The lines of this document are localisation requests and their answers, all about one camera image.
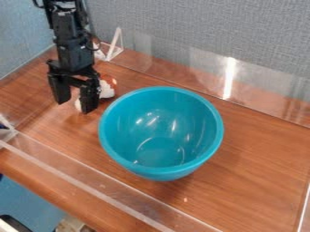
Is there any clear acrylic corner bracket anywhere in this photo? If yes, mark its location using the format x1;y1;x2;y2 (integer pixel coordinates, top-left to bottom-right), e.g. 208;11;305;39
94;27;123;62

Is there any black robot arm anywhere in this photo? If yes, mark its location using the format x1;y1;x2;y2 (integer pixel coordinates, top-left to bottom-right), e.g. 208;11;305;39
33;0;101;114

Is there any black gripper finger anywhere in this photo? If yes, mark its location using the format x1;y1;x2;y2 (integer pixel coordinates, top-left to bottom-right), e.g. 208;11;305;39
49;74;71;104
79;85;99;114

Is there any white brown toy mushroom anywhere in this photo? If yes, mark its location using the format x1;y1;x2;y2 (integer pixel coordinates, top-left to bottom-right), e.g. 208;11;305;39
75;75;118;112

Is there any clear acrylic back panel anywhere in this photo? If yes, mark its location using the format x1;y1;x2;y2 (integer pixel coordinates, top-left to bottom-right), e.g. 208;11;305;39
109;29;310;129

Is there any clear acrylic front panel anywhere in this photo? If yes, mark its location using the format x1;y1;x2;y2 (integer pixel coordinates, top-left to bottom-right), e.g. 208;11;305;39
0;131;222;232

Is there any blue plastic bowl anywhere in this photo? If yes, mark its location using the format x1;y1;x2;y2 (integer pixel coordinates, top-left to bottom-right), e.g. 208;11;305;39
98;86;225;181

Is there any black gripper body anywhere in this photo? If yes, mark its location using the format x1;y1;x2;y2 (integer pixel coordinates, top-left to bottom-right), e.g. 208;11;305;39
46;35;99;88

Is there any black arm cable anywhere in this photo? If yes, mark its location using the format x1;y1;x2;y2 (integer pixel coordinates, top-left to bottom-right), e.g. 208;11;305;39
85;33;102;53

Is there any clear acrylic front bracket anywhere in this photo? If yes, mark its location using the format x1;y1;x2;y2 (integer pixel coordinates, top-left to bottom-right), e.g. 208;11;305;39
0;114;21;150

